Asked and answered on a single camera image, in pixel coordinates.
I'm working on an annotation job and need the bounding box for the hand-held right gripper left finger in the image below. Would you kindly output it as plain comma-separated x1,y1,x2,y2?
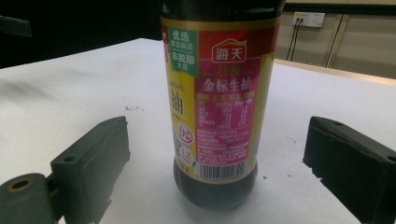
50,116,132,224

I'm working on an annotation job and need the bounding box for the black horizontal bar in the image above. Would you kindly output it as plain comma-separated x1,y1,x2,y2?
282,2,396,16

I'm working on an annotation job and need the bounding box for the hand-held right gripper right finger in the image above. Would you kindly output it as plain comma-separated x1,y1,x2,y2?
303,116,396,224

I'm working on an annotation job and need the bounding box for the black wall cable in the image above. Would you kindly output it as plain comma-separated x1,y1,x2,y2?
290,19,304,62
285,18,301,62

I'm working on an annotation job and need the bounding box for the white table cover board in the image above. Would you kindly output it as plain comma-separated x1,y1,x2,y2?
0,37,396,224

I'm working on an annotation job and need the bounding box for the black curtain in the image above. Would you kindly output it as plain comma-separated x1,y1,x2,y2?
0,0,163,70

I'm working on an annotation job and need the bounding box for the wooden table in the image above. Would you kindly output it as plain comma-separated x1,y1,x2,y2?
274,58,396,88

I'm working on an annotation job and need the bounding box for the white wall socket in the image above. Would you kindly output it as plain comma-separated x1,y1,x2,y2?
291,11,326,29

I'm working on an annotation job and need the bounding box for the dark soy sauce bottle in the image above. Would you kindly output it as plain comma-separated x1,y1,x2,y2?
159,0,287,211

